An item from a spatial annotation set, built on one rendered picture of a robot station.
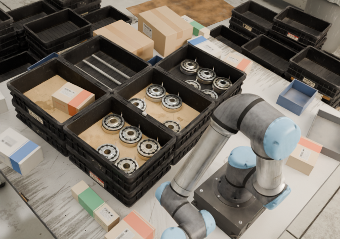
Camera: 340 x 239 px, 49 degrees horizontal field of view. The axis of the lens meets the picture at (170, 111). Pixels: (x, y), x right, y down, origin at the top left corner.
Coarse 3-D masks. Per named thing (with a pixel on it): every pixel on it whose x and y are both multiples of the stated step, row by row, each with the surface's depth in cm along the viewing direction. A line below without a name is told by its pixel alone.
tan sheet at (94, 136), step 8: (88, 128) 172; (96, 128) 173; (80, 136) 168; (88, 136) 169; (96, 136) 169; (104, 136) 170; (112, 136) 170; (144, 136) 172; (96, 144) 166; (120, 144) 167; (120, 152) 164; (128, 152) 165; (136, 152) 165; (136, 160) 162; (144, 160) 162
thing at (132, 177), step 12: (108, 96) 174; (132, 108) 170; (72, 120) 162; (72, 132) 157; (168, 132) 162; (84, 144) 153; (168, 144) 157; (96, 156) 151; (156, 156) 152; (144, 168) 148; (132, 180) 145
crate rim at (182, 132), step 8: (144, 72) 189; (160, 72) 191; (176, 80) 187; (120, 88) 179; (192, 88) 183; (120, 96) 175; (200, 96) 181; (208, 112) 176; (192, 120) 168; (168, 128) 163; (184, 128) 164; (176, 136) 161
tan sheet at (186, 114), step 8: (144, 88) 195; (136, 96) 191; (144, 96) 191; (152, 104) 187; (160, 104) 188; (184, 104) 189; (152, 112) 183; (160, 112) 184; (168, 112) 184; (176, 112) 185; (184, 112) 185; (192, 112) 186; (160, 120) 180; (176, 120) 181; (184, 120) 181
